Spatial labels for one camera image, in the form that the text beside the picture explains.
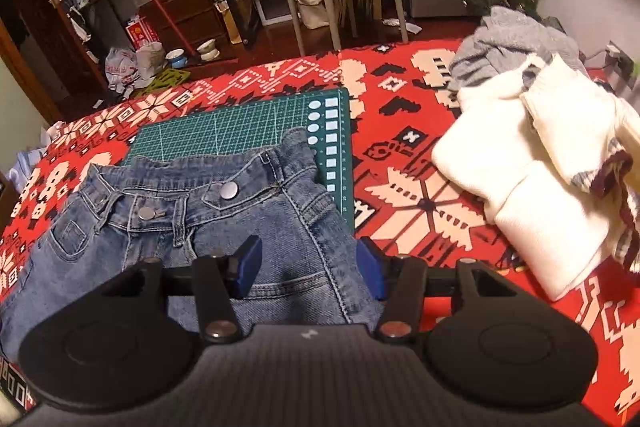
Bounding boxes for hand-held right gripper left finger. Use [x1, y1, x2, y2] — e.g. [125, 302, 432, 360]
[100, 234, 264, 344]

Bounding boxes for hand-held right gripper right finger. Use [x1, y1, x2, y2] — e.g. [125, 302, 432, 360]
[356, 236, 521, 343]

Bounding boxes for blue denim jeans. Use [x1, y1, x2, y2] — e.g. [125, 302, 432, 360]
[0, 127, 396, 363]

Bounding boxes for red patterned blanket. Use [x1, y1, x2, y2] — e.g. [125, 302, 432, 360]
[0, 38, 640, 427]

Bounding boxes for green cutting mat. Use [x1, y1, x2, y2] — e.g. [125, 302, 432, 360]
[120, 88, 355, 214]

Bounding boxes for white knit sweater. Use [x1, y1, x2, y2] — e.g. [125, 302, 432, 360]
[431, 54, 640, 300]

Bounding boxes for green foam puzzle mat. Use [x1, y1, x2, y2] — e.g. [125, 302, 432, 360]
[132, 68, 192, 98]

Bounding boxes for white plastic bag red print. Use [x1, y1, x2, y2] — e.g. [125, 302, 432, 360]
[104, 47, 138, 98]

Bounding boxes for light blue cloth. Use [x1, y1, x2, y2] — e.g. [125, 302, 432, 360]
[10, 149, 48, 188]

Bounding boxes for brown wooden drawer chest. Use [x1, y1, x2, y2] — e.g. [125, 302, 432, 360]
[140, 0, 231, 52]

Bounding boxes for red box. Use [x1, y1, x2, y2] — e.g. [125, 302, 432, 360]
[125, 17, 161, 52]

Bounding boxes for canvas tote bag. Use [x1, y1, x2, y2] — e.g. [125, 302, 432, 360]
[294, 0, 331, 30]

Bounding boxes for striped garment with maroon trim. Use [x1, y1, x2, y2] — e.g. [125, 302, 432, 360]
[570, 147, 640, 273]

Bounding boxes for grey garment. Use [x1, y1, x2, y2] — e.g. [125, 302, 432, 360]
[447, 5, 591, 95]

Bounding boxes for dark wooden door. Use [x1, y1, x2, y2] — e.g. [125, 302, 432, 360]
[0, 0, 108, 122]

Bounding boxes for red broom handle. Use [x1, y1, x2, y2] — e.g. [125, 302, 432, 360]
[135, 0, 196, 58]

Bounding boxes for wall power outlet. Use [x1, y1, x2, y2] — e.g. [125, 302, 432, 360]
[605, 42, 636, 80]

